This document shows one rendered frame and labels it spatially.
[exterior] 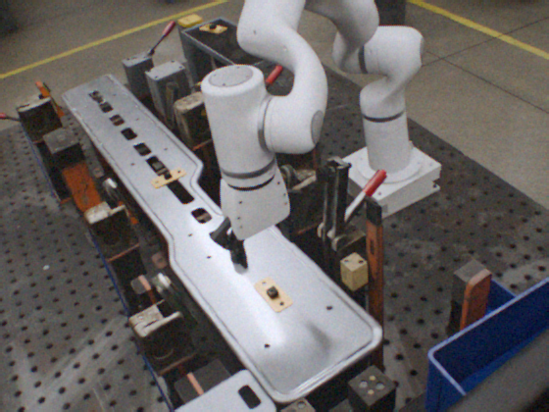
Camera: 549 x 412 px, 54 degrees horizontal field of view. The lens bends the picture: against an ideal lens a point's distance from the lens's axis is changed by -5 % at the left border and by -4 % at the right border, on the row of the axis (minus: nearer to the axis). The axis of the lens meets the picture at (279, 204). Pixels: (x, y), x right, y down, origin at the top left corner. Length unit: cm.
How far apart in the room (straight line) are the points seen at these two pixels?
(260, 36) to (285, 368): 52
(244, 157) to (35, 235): 120
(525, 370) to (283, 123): 53
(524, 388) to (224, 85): 57
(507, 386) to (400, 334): 108
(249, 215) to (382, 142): 76
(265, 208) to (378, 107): 70
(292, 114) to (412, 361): 73
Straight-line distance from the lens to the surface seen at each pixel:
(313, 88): 76
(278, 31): 81
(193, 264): 113
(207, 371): 99
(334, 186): 98
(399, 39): 141
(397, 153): 159
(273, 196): 86
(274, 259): 110
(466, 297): 80
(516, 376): 28
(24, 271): 178
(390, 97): 147
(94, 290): 161
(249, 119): 75
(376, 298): 104
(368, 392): 81
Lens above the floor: 178
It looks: 40 degrees down
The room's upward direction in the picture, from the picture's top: 9 degrees counter-clockwise
